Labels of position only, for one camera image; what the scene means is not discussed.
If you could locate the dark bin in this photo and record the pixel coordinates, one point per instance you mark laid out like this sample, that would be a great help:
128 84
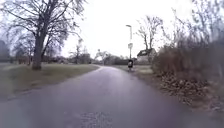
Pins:
130 63

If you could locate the lamp pole with sign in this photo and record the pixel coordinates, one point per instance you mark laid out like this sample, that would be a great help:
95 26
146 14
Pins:
130 40

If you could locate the distant trees and bushes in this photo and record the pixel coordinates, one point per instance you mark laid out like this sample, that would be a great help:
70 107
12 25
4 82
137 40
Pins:
81 58

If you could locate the house with dark roof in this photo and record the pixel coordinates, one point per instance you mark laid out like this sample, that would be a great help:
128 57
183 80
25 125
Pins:
145 56

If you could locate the grey asphalt path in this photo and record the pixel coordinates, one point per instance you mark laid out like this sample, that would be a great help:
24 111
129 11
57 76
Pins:
106 100

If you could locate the grass field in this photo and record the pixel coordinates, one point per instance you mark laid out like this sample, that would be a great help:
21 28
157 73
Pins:
50 74

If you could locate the leaf-strewn grass verge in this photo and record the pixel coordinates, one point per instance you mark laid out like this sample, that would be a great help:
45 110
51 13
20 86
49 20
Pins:
180 88

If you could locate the large bare tree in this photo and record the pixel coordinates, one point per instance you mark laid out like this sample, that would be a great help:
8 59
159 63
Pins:
37 56

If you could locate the brown bare bushes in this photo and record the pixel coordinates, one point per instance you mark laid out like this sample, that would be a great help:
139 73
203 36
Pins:
190 60

